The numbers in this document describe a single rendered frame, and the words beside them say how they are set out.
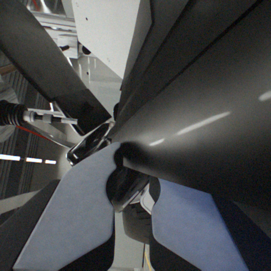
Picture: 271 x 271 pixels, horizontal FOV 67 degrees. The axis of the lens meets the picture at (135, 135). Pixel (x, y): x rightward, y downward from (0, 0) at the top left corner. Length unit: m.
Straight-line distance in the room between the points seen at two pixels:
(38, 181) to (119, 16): 12.81
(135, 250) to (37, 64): 7.52
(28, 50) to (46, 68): 0.03
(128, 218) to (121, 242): 7.14
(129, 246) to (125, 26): 7.39
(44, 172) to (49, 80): 12.73
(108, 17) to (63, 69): 0.22
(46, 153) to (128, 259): 7.83
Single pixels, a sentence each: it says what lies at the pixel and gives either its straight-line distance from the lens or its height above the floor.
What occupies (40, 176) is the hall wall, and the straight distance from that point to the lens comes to 13.11.
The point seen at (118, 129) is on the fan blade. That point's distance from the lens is 0.16.
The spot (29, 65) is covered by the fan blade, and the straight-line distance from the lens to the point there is 0.33.
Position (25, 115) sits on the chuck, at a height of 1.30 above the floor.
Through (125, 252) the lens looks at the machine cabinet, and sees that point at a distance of 7.72.
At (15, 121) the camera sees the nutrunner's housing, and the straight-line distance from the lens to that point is 0.27.
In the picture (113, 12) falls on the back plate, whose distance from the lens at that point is 0.54.
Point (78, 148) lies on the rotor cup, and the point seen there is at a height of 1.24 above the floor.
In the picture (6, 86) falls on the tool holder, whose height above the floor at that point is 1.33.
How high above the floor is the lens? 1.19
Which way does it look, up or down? 4 degrees down
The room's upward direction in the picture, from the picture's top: 83 degrees counter-clockwise
